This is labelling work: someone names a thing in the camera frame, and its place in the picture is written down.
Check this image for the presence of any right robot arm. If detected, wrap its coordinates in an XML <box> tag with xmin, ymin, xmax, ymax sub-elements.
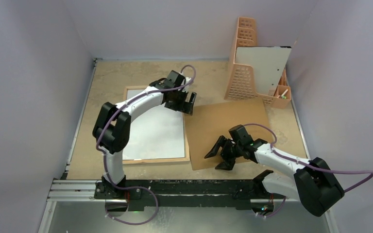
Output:
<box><xmin>205</xmin><ymin>125</ymin><xmax>345</xmax><ymax>216</ymax></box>

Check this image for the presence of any brown cardboard backing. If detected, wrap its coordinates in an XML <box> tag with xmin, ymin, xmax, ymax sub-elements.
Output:
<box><xmin>184</xmin><ymin>99</ymin><xmax>270</xmax><ymax>170</ymax></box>

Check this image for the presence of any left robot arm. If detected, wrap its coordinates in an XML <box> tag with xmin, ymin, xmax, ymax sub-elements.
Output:
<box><xmin>92</xmin><ymin>70</ymin><xmax>196</xmax><ymax>199</ymax></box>

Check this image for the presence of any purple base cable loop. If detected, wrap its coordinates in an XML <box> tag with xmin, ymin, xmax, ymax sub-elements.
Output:
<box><xmin>105</xmin><ymin>186</ymin><xmax>160</xmax><ymax>226</ymax></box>

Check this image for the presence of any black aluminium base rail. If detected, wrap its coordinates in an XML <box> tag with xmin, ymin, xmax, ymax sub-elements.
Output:
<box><xmin>46</xmin><ymin>179</ymin><xmax>332</xmax><ymax>211</ymax></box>

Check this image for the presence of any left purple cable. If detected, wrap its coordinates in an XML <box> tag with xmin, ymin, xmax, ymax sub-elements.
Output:
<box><xmin>96</xmin><ymin>65</ymin><xmax>197</xmax><ymax>190</ymax></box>

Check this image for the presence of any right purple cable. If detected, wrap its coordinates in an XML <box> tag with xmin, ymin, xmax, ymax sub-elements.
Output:
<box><xmin>242</xmin><ymin>123</ymin><xmax>373</xmax><ymax>194</ymax></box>

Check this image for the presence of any white marker pen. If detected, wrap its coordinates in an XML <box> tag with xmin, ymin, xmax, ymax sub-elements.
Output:
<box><xmin>280</xmin><ymin>89</ymin><xmax>288</xmax><ymax>99</ymax></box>

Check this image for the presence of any printed photo of driver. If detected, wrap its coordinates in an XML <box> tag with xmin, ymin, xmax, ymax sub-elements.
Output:
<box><xmin>123</xmin><ymin>89</ymin><xmax>187</xmax><ymax>161</ymax></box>

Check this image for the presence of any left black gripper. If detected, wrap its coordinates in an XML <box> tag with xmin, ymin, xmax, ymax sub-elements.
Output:
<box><xmin>166</xmin><ymin>88</ymin><xmax>195</xmax><ymax>116</ymax></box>

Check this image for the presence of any white wooden picture frame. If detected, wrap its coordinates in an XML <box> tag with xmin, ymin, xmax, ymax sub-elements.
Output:
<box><xmin>122</xmin><ymin>85</ymin><xmax>191</xmax><ymax>165</ymax></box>

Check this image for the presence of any white board sheet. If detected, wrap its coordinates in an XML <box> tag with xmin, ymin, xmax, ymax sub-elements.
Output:
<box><xmin>235</xmin><ymin>46</ymin><xmax>292</xmax><ymax>96</ymax></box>

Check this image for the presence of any orange plastic file organizer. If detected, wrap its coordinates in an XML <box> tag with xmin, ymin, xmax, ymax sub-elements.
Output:
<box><xmin>224</xmin><ymin>17</ymin><xmax>292</xmax><ymax>109</ymax></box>

